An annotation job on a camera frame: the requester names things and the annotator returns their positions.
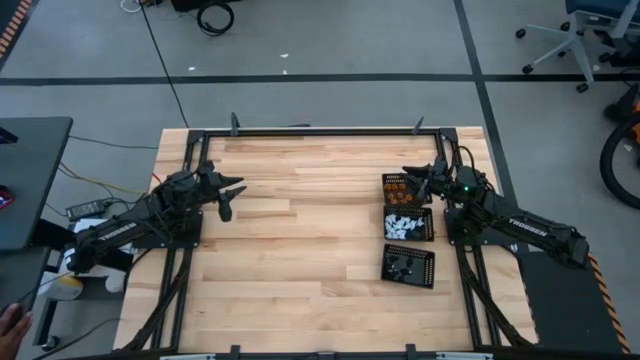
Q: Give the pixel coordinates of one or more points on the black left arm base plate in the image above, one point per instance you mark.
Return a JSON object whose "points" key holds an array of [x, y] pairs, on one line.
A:
{"points": [[190, 240]]}

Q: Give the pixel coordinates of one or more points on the white-legged blue office chair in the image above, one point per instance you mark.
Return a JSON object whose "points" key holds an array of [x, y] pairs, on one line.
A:
{"points": [[576, 40]]}

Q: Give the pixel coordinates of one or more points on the black equipment case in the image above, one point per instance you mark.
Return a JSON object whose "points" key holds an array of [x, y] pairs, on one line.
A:
{"points": [[190, 4]]}

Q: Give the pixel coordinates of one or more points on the black desk crossbar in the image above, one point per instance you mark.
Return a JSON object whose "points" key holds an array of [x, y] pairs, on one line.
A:
{"points": [[47, 231]]}

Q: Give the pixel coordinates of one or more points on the black stand foot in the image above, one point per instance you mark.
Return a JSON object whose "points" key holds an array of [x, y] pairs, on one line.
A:
{"points": [[50, 343]]}

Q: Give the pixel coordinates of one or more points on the black and orange machine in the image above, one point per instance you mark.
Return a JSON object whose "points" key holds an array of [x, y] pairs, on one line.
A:
{"points": [[625, 107]]}

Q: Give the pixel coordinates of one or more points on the white and yellow bag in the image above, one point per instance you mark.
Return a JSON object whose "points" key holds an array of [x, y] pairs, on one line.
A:
{"points": [[67, 289]]}

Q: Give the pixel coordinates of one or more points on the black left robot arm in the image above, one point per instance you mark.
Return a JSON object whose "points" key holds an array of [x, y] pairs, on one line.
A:
{"points": [[115, 232]]}

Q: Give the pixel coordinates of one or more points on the white cardboard box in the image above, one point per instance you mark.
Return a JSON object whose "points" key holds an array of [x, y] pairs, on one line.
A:
{"points": [[82, 227]]}

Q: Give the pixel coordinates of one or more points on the black hazard-striped floor mat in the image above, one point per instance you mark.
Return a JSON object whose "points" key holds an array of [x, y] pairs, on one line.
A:
{"points": [[15, 25], [565, 310]]}

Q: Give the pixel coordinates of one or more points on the person's hand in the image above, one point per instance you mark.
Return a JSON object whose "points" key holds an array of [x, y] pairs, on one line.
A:
{"points": [[12, 332]]}

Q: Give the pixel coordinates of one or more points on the black chair base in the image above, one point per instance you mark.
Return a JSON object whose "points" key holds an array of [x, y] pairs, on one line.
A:
{"points": [[625, 55]]}

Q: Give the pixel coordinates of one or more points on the black slotted plastic basket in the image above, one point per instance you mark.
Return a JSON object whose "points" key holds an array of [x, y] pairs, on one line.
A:
{"points": [[422, 275], [385, 177], [427, 232]]}

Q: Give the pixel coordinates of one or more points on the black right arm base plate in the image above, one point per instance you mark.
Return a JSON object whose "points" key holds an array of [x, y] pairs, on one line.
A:
{"points": [[452, 235]]}

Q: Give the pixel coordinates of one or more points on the silver metal bar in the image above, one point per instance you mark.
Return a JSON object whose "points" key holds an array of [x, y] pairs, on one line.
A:
{"points": [[187, 357], [465, 357]]}

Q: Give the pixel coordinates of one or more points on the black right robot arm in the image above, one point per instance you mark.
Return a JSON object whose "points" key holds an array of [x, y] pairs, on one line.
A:
{"points": [[530, 227]]}

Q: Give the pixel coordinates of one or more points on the black power adapter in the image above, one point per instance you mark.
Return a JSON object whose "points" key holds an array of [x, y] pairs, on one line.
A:
{"points": [[86, 209]]}

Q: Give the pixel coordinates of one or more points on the dark grey desk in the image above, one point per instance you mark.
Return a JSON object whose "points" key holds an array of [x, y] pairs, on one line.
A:
{"points": [[35, 175]]}

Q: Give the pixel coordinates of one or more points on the red lit desk device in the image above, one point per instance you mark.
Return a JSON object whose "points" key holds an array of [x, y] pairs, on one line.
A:
{"points": [[4, 198]]}

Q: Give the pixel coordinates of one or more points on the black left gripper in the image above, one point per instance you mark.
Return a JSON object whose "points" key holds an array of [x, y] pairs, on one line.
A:
{"points": [[212, 187]]}

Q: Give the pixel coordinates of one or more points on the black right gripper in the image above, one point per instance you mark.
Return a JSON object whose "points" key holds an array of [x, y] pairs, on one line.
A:
{"points": [[439, 180]]}

